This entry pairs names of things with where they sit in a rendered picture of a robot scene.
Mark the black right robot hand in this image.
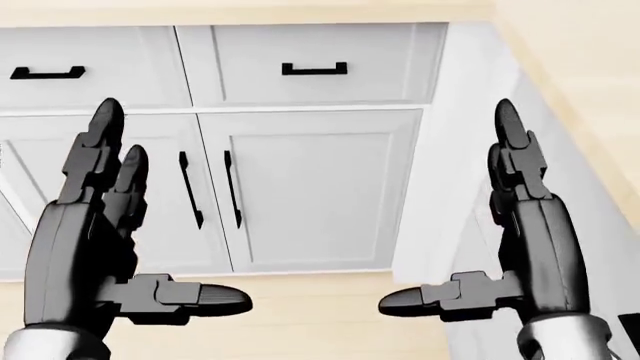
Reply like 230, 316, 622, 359
378, 98, 598, 327

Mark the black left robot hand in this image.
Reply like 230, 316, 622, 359
23, 97, 254, 333

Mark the white kitchen cabinet carcass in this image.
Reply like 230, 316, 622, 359
0, 20, 640, 360

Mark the white cabinet door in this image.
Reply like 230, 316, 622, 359
197, 108, 425, 274
0, 112, 235, 282

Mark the white cabinet drawer front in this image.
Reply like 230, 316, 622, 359
175, 22, 449, 108
0, 25, 194, 112

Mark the black door bar handle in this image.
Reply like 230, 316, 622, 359
178, 150, 205, 231
223, 150, 244, 230

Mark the black drawer pull handle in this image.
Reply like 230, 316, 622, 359
9, 65, 86, 81
281, 61, 349, 77

